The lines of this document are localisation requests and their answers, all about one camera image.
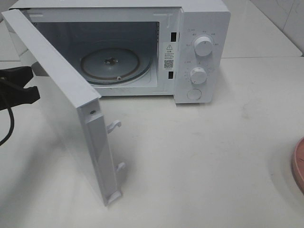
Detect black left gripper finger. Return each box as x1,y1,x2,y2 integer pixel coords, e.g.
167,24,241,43
0,86,40,111
0,66,33,89

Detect round white door button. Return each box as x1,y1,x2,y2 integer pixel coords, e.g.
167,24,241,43
187,89,201,100

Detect white microwave knob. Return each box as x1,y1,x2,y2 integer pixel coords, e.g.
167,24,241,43
193,35,214,57
190,67,208,85

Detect pink round plate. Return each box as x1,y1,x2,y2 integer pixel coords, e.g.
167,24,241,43
292,138,304,192

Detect glass microwave turntable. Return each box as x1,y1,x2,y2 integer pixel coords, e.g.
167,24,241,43
80,47,152,85

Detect white warning label sticker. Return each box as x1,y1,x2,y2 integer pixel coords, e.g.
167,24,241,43
161,42,176,70

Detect white microwave oven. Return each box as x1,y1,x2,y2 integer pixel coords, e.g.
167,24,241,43
7,0,231,104

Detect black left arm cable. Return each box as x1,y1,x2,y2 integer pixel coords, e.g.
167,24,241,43
0,76,15,146

